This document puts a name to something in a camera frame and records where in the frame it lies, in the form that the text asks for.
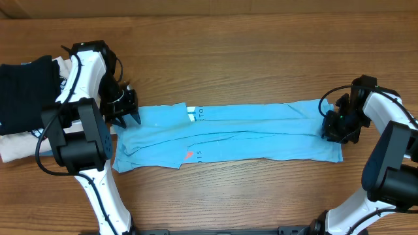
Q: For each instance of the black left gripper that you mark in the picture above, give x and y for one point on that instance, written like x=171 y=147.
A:
x=130 y=106

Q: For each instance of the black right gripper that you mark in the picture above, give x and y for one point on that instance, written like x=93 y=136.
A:
x=332 y=133

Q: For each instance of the light blue t-shirt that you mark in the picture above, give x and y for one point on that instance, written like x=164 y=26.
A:
x=171 y=135

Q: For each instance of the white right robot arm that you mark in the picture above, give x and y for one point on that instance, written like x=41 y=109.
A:
x=387 y=184

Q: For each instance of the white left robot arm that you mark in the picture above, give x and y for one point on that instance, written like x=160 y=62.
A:
x=77 y=128

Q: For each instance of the black white patterned garment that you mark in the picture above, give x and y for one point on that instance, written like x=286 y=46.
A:
x=37 y=132

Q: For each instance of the black folded garment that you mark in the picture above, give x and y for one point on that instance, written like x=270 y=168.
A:
x=25 y=90

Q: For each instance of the beige folded garment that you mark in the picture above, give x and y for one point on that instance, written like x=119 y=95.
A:
x=21 y=145

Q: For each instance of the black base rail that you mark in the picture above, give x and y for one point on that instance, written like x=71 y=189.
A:
x=283 y=230

